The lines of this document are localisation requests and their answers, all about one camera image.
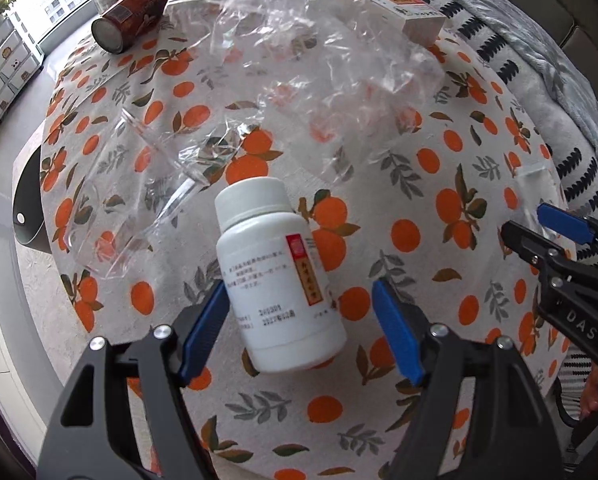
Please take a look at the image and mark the white black leaf sofa cover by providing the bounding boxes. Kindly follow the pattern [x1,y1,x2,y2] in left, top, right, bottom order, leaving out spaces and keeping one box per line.
[304,0,598,271]

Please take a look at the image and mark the white orange medicine box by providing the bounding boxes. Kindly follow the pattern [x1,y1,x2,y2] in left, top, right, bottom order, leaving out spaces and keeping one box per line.
[366,0,447,43]

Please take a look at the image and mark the small clear plastic piece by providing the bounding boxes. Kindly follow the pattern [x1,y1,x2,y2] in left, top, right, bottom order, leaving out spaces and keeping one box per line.
[516,162,562,226]

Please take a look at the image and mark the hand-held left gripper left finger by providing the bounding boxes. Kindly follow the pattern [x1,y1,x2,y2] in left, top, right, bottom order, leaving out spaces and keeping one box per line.
[39,280,230,480]

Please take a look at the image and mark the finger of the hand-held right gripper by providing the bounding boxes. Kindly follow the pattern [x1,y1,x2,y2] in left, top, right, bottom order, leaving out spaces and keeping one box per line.
[536,203,598,281]
[501,220,580,272]

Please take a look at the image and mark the crumpled clear plastic bag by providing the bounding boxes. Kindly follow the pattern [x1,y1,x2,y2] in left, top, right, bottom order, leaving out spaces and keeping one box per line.
[164,0,447,181]

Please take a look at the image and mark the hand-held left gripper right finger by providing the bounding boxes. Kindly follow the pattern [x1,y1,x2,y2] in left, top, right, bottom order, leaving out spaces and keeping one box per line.
[371,279,566,480]

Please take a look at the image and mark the black round stool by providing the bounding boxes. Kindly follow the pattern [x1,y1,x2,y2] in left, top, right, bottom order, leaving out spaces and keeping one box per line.
[12,147,52,256]

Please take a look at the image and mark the person's right hand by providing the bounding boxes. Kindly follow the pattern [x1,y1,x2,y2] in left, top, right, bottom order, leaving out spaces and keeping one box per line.
[579,366,598,422]

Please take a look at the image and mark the white pill bottle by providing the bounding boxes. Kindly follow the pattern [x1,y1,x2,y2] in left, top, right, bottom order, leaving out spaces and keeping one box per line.
[214,178,348,374]

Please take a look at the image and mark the grey fleece blanket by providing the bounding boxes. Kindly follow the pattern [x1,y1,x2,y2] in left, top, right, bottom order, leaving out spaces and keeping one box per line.
[379,0,598,191]

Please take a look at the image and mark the clear zip bag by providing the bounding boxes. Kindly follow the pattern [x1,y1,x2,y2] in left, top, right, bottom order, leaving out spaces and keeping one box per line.
[62,107,280,281]

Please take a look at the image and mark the orange fruit print tablecloth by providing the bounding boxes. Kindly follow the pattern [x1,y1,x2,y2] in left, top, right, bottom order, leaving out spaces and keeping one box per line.
[39,0,580,480]

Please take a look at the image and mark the white drawer cabinet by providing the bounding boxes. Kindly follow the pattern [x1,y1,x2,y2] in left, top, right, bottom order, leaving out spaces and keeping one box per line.
[0,10,45,123]

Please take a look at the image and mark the red drink can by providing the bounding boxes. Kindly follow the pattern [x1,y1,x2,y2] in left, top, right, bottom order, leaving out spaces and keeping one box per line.
[91,0,171,55]

